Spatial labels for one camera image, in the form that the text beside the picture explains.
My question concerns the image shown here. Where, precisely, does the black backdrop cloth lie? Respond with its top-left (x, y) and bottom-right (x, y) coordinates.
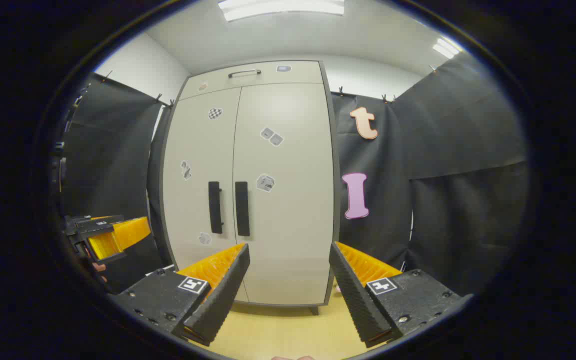
top-left (60, 72), bottom-right (173, 296)
top-left (330, 52), bottom-right (529, 301)

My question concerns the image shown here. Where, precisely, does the grey double-door shoe cabinet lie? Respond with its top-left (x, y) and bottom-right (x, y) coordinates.
top-left (147, 60), bottom-right (342, 316)

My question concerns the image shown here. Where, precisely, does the cabinet door with square stickers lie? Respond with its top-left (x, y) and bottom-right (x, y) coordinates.
top-left (232, 82), bottom-right (337, 306)

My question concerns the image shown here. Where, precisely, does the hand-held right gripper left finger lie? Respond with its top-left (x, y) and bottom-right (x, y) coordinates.
top-left (108, 243), bottom-right (251, 347)

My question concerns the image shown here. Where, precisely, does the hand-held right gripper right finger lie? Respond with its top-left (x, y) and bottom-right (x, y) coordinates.
top-left (329, 241), bottom-right (473, 349)

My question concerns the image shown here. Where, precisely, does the cabinet door with checkered sticker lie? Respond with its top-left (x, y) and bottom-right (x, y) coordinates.
top-left (162, 87), bottom-right (241, 303)

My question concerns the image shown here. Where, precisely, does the long ceiling light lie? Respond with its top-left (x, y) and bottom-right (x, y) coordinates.
top-left (218, 0), bottom-right (346, 22)

